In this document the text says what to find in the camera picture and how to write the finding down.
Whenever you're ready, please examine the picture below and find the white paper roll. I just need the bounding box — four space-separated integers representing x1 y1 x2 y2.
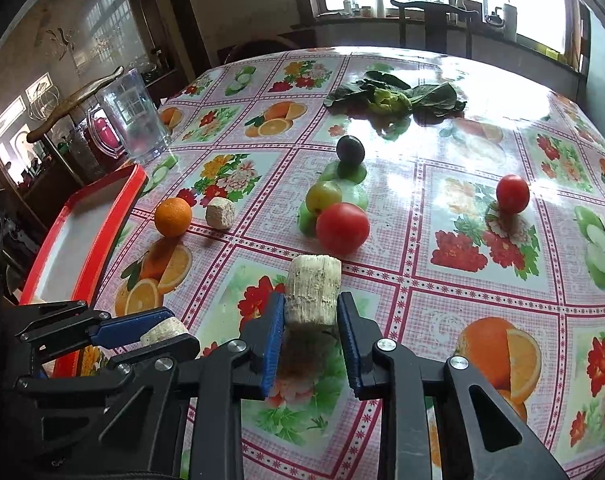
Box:
502 3 517 42

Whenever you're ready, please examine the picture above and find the green leafy vegetable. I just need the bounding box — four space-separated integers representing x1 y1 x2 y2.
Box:
324 70 467 119

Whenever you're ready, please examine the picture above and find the wooden chair left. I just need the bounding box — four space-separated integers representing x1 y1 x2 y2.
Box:
27 66 124 188

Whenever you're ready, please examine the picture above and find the small corn piece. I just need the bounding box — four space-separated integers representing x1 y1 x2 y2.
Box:
205 197 235 231

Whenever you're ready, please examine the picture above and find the round dark chair back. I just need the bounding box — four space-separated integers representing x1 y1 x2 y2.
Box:
224 36 299 64

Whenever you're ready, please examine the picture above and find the large corn piece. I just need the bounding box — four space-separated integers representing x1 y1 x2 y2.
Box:
284 255 342 330

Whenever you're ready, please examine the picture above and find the green plum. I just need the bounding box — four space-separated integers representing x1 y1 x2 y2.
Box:
305 181 343 216

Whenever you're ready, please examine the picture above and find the magenta thermos bottle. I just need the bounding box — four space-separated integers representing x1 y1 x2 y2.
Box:
93 117 120 151

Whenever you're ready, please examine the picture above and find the red white tray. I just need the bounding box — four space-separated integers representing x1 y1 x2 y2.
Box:
19 162 150 380

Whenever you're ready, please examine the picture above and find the small red tomato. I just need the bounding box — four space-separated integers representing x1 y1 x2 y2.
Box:
496 174 531 214

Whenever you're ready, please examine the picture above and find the orange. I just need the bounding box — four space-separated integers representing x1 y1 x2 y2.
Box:
154 197 192 238

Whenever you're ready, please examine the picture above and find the large red tomato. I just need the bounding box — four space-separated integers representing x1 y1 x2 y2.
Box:
316 203 370 256

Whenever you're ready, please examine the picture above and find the clear glass mug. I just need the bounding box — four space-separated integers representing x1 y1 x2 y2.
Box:
86 68 168 165

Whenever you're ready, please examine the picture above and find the kettle on windowsill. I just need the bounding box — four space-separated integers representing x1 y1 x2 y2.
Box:
485 6 504 28

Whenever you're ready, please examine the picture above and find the dark wooden chair far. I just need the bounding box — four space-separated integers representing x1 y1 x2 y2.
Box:
391 0 479 60

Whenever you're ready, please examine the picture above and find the dark plum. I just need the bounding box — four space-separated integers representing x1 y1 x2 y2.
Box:
336 134 365 166

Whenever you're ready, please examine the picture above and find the floral plastic tablecloth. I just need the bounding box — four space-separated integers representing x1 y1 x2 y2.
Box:
96 48 605 478

